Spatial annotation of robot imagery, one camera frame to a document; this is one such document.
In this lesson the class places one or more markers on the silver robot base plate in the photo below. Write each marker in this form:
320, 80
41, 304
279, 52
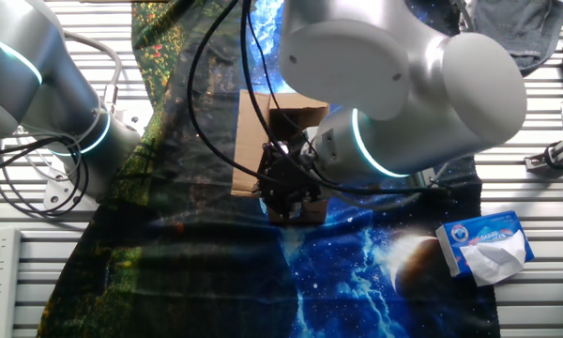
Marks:
56, 197

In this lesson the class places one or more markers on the brown cardboard box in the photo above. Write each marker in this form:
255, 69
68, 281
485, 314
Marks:
248, 141

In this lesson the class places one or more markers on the dark forest print cloth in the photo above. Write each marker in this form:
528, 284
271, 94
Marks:
169, 263

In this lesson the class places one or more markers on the grey towel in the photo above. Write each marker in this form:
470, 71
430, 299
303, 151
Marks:
525, 28

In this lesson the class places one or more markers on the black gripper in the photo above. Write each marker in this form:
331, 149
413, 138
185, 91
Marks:
286, 180

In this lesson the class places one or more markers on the white power strip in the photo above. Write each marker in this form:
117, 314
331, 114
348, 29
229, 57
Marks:
0, 281

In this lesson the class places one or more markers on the blue galaxy print cloth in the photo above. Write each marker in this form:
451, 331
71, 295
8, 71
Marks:
356, 281

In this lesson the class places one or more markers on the blue tissue pack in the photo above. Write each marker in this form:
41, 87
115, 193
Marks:
492, 230

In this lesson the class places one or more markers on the metal camera mount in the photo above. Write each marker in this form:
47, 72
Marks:
558, 155

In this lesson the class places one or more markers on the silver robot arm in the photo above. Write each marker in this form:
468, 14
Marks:
403, 94

